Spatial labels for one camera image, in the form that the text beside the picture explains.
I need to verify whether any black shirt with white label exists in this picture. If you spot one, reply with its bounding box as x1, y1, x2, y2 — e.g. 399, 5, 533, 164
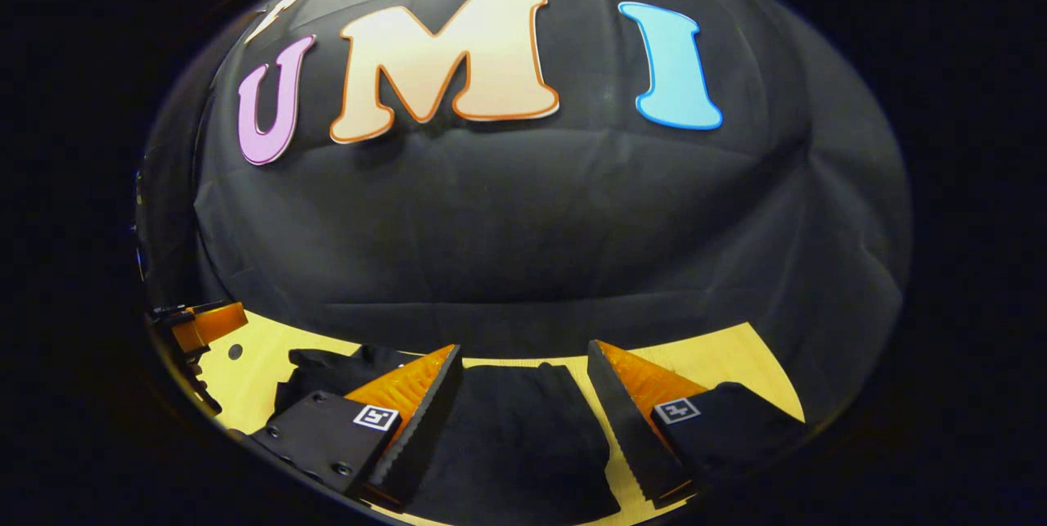
274, 344, 622, 526

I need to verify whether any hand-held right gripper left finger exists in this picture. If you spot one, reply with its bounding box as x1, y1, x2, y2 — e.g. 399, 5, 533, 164
245, 344, 464, 510

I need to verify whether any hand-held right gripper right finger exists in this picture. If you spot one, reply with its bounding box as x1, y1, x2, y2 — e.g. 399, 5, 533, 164
587, 339, 811, 509

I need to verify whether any black backdrop cloth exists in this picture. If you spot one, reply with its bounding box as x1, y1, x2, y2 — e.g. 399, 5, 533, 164
135, 0, 913, 429

